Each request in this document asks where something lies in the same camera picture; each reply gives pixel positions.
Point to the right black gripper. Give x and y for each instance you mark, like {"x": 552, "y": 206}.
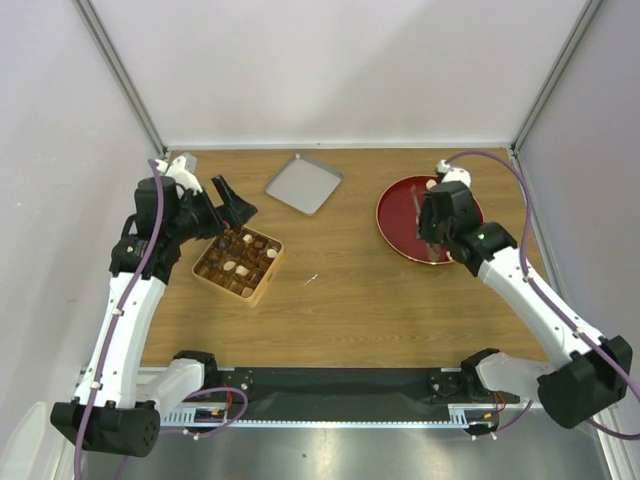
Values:
{"x": 426, "y": 211}

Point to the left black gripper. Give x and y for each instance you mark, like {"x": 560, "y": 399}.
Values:
{"x": 237, "y": 211}

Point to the brown metal tongs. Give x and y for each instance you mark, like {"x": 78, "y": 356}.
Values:
{"x": 434, "y": 252}

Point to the silver tin lid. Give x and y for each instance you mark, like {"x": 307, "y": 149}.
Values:
{"x": 304, "y": 183}

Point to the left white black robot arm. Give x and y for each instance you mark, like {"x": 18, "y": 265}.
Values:
{"x": 141, "y": 265}

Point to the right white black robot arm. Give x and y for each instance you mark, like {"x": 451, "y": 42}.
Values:
{"x": 584, "y": 373}

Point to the gold chocolate box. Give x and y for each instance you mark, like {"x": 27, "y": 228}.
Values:
{"x": 235, "y": 263}

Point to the round red plate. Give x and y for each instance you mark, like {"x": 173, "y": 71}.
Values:
{"x": 395, "y": 217}

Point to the white scrap on table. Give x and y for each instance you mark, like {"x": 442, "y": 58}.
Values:
{"x": 312, "y": 278}

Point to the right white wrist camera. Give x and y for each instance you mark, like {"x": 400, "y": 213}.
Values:
{"x": 446, "y": 172}

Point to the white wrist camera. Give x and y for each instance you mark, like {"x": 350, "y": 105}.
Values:
{"x": 446, "y": 172}
{"x": 182, "y": 170}

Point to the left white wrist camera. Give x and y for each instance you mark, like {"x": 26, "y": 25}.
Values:
{"x": 182, "y": 170}

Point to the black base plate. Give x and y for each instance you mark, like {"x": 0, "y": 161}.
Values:
{"x": 357, "y": 395}

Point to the aluminium frame rail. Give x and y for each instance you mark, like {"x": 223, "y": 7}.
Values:
{"x": 203, "y": 398}

